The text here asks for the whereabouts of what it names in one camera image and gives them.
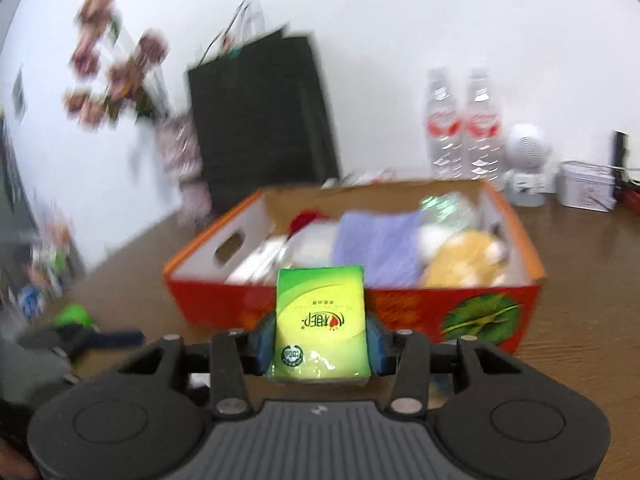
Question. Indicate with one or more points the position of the purple marbled vase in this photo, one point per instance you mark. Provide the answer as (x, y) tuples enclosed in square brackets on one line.
[(181, 155)]

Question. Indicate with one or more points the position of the yellow white plush toy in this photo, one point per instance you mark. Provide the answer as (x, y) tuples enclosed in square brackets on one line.
[(460, 259)]

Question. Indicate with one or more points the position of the white tin box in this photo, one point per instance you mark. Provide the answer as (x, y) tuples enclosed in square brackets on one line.
[(585, 186)]

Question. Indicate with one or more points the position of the left standing water bottle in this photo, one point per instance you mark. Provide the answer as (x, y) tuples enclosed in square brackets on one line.
[(443, 126)]

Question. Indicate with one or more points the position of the red artificial rose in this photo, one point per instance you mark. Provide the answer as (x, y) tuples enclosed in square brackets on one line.
[(304, 218)]

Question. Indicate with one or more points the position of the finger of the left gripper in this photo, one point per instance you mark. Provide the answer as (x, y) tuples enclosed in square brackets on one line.
[(119, 339)]

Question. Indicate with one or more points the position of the translucent white plastic container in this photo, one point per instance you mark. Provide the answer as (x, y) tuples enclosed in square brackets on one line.
[(311, 247)]

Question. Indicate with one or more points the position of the black charger stand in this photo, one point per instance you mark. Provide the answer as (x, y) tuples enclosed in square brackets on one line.
[(619, 163)]

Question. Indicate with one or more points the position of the white folding gadget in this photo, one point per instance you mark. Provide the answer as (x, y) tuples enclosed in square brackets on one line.
[(262, 264)]

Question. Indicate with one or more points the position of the standing water bottle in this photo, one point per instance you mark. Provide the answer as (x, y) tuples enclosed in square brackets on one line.
[(483, 142), (443, 126)]

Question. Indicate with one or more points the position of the purple woven drawstring pouch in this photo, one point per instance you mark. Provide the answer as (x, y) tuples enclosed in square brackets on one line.
[(386, 246)]

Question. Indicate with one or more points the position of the black paper bag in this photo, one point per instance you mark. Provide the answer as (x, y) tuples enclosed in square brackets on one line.
[(259, 110)]

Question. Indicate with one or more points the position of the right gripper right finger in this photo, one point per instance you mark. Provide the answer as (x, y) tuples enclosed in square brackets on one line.
[(405, 357)]

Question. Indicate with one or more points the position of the clear iridescent plastic bag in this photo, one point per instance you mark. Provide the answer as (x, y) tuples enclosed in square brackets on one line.
[(452, 211)]

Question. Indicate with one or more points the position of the green foam roll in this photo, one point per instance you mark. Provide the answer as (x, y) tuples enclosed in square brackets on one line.
[(73, 314)]

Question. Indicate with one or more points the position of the green tissue pack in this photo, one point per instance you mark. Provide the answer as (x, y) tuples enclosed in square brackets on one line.
[(320, 327)]

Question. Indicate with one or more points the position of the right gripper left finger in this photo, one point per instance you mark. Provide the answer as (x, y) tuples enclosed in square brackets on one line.
[(233, 355)]

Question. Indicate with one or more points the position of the lying water bottle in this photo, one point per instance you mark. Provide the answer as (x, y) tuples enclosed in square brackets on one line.
[(361, 178)]

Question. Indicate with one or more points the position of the orange red cardboard box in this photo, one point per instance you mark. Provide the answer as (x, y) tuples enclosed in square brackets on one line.
[(196, 276)]

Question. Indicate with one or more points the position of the dried pink flowers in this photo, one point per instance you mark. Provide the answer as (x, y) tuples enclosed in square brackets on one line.
[(116, 75)]

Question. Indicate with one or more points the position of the right standing water bottle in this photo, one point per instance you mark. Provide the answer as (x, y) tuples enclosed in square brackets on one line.
[(483, 142)]

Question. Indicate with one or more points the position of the white astronaut speaker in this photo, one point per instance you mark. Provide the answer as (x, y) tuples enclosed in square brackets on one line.
[(527, 154)]

